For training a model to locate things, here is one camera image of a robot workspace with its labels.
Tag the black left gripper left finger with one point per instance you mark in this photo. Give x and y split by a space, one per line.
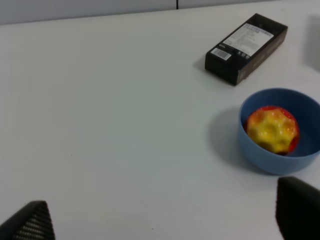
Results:
32 222

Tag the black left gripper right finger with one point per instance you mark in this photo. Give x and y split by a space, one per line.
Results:
297 209

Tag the multicolour dimpled ball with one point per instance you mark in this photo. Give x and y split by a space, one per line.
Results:
273 128

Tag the blue plastic bowl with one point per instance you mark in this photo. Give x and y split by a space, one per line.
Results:
304 109

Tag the black rectangular box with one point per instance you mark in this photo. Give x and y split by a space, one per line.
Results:
245 49

